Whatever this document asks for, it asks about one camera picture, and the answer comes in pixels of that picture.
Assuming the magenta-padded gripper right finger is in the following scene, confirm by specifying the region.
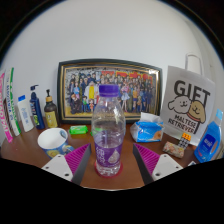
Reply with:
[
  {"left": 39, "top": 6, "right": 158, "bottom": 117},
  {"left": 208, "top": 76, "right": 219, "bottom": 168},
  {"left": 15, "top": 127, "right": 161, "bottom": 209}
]
[{"left": 132, "top": 143, "right": 184, "bottom": 186}]

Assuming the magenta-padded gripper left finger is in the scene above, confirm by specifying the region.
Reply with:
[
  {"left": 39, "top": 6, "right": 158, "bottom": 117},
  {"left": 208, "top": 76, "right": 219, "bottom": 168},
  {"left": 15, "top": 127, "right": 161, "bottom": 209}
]
[{"left": 41, "top": 143, "right": 93, "bottom": 186}]

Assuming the clear purple-label water bottle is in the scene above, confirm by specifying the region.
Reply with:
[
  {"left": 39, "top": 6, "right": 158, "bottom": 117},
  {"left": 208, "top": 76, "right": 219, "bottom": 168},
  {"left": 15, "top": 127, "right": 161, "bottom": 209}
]
[{"left": 90, "top": 83, "right": 127, "bottom": 178}]

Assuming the blue yellow painted mug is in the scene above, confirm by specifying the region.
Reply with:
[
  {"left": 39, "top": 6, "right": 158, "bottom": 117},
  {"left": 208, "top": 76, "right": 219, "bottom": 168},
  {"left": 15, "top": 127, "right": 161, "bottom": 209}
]
[{"left": 36, "top": 127, "right": 76, "bottom": 160}]

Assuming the small puzzle cube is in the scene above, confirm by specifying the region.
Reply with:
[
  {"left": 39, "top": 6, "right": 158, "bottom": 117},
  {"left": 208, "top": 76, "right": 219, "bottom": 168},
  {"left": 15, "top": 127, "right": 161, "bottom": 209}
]
[{"left": 177, "top": 131, "right": 193, "bottom": 150}]

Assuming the blue tissue pack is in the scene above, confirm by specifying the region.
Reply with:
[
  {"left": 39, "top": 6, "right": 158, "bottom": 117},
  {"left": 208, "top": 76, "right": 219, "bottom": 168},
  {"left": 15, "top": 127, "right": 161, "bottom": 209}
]
[{"left": 129, "top": 111, "right": 165, "bottom": 144}]

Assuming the flat round red coaster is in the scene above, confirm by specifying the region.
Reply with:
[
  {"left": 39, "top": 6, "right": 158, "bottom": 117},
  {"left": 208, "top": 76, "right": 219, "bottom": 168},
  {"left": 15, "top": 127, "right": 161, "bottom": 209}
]
[{"left": 93, "top": 160, "right": 124, "bottom": 179}]

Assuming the blue detergent bottle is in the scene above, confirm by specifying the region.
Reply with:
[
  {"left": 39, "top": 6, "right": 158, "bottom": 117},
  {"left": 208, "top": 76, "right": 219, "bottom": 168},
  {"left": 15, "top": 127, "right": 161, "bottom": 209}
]
[{"left": 193, "top": 108, "right": 224, "bottom": 164}]

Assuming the amber yellow-label pump bottle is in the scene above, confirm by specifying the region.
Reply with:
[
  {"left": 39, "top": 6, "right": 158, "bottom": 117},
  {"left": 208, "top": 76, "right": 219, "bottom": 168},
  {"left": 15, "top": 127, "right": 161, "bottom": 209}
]
[{"left": 43, "top": 88, "right": 60, "bottom": 130}]

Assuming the dark blue pump bottle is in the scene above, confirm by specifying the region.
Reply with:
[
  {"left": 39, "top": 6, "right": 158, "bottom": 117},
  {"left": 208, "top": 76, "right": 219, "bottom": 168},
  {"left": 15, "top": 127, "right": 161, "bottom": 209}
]
[{"left": 28, "top": 84, "right": 46, "bottom": 131}]

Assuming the white blue-capped lotion bottle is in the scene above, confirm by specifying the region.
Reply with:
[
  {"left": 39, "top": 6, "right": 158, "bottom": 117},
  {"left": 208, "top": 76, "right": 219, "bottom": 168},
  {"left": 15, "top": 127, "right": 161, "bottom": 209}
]
[{"left": 16, "top": 94, "right": 35, "bottom": 133}]

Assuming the white printed paper gift bag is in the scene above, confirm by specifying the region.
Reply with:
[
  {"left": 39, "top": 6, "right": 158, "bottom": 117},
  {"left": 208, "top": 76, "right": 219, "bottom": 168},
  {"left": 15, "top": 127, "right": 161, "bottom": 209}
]
[{"left": 159, "top": 52, "right": 217, "bottom": 147}]

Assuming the pink shuttlecock tube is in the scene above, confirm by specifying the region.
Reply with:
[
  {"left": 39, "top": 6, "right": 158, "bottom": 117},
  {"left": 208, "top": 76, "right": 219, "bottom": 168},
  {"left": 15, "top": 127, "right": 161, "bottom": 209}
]
[{"left": 0, "top": 71, "right": 15, "bottom": 144}]

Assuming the white green shuttlecock tube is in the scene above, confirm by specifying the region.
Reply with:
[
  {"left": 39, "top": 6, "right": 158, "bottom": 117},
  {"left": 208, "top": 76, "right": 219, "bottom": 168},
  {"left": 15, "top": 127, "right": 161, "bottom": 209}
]
[{"left": 3, "top": 67, "right": 22, "bottom": 137}]

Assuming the framed group picture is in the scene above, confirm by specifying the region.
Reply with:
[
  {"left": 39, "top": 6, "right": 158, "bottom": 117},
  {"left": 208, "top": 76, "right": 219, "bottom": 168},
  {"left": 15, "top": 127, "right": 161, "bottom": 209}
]
[{"left": 56, "top": 58, "right": 164, "bottom": 126}]

